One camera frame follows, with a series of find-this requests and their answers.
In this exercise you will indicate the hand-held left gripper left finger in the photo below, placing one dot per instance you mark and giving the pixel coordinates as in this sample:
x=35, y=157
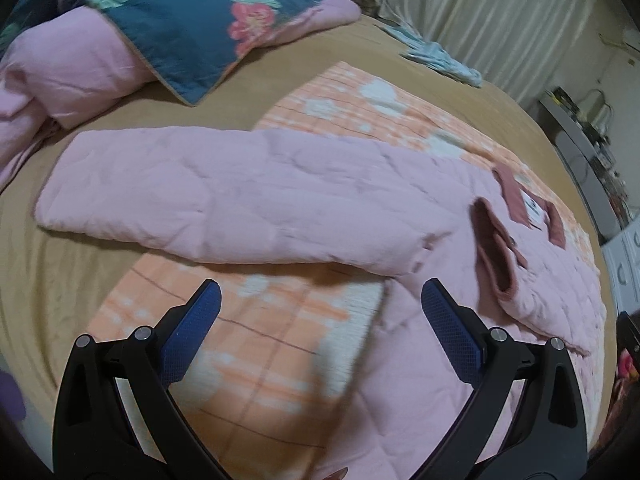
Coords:
x=192, y=332

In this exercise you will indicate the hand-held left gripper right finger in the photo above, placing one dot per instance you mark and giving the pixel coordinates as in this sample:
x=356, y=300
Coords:
x=450, y=335

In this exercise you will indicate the pink quilted jacket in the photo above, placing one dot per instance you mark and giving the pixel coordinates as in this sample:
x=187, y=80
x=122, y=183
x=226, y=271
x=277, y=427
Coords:
x=225, y=195

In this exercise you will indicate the orange white checked blanket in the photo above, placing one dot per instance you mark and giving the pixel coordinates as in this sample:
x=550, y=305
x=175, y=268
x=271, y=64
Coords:
x=280, y=340

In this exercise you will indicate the bed with tan sheet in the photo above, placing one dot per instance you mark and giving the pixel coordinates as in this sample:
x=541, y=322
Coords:
x=65, y=270

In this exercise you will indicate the white drawer cabinet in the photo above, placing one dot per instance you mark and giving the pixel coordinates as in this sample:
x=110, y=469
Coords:
x=625, y=260

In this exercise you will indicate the purple cloth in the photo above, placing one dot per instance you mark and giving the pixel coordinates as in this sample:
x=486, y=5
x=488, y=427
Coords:
x=7, y=392

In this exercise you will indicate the grey dressing table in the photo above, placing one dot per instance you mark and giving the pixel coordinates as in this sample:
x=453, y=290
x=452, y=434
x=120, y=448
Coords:
x=570, y=135

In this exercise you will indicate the round table mirror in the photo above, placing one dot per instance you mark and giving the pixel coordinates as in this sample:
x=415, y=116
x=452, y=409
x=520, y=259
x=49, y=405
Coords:
x=597, y=105

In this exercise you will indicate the light blue garment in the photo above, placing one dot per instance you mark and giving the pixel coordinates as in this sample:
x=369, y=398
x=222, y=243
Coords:
x=440, y=57

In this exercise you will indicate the dark blue floral quilt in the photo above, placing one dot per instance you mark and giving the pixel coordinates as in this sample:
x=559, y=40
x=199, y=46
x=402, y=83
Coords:
x=190, y=15

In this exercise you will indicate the white curtain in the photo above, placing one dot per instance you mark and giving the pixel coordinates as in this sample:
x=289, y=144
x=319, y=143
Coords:
x=500, y=10

